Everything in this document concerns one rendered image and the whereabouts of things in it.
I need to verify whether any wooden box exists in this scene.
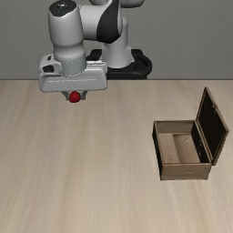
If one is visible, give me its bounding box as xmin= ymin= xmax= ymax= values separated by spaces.
xmin=151 ymin=119 xmax=213 ymax=182

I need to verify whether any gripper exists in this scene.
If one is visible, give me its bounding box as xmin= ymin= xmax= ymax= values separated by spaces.
xmin=37 ymin=53 xmax=109 ymax=102

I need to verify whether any wooden box lid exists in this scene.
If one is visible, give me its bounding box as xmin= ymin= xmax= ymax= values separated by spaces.
xmin=195 ymin=86 xmax=230 ymax=167

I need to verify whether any red strawberry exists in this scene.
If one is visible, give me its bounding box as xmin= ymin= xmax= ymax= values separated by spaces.
xmin=68 ymin=90 xmax=82 ymax=104

